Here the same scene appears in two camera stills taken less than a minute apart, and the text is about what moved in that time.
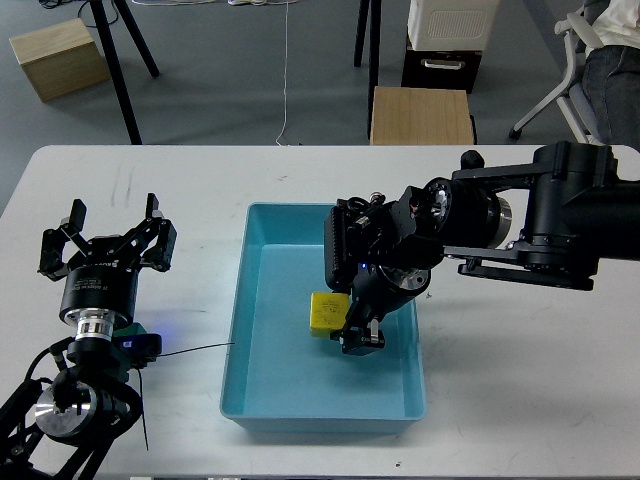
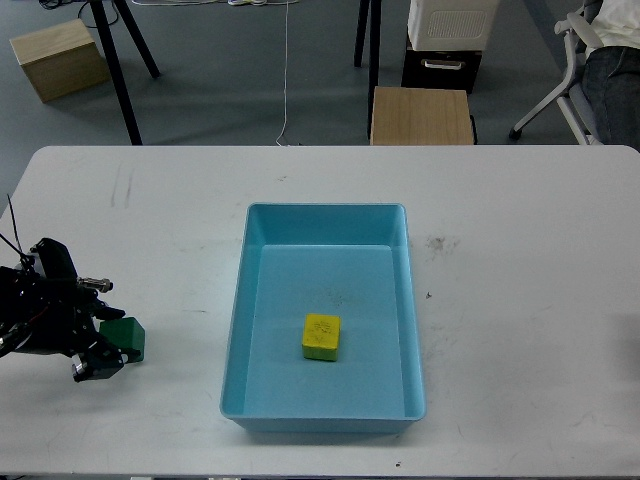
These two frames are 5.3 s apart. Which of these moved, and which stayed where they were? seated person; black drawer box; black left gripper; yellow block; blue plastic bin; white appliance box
Moved: black left gripper; yellow block
Stayed: white appliance box; black drawer box; blue plastic bin; seated person
